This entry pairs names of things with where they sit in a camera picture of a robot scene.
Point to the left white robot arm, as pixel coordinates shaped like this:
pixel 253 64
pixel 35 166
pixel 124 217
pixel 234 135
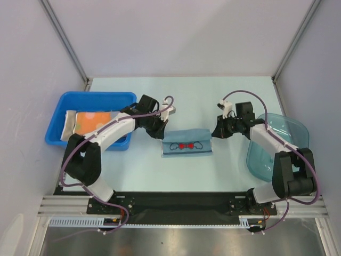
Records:
pixel 83 156

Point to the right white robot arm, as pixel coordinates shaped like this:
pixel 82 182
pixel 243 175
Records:
pixel 293 168

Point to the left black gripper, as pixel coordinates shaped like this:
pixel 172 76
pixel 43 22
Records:
pixel 159 134

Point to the blue plastic bin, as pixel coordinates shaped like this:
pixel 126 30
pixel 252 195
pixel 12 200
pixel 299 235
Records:
pixel 84 102

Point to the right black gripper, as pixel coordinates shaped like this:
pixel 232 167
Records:
pixel 220 128

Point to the aluminium frame rail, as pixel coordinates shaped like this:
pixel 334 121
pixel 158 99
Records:
pixel 63 206

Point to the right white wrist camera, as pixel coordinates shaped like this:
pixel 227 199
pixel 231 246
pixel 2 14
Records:
pixel 226 108

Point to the translucent teal basket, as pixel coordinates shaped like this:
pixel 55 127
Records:
pixel 259 161

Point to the orange polka dot towel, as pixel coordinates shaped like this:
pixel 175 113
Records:
pixel 87 122

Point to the teal beige Doraemon towel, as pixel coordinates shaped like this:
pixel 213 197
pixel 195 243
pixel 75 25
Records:
pixel 69 124

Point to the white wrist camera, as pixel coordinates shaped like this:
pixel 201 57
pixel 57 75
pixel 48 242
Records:
pixel 226 108
pixel 165 111

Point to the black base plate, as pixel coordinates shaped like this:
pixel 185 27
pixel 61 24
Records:
pixel 190 208

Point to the light blue Doraemon towel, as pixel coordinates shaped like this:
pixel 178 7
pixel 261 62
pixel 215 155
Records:
pixel 187 143

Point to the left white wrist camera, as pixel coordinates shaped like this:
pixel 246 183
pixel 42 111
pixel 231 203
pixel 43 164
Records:
pixel 165 111

